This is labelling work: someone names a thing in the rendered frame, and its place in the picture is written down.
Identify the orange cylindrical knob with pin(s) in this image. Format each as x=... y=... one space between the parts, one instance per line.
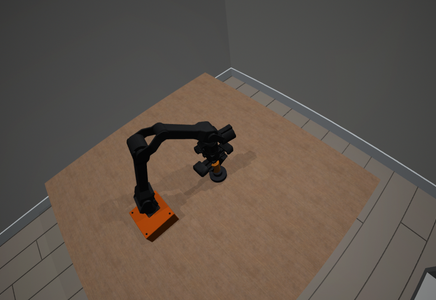
x=216 y=167

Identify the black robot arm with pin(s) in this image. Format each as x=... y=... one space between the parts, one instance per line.
x=206 y=134

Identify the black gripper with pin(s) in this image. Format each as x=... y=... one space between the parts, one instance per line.
x=202 y=168

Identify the black stepped round pedestal with shaft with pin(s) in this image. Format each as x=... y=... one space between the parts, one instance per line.
x=220 y=176

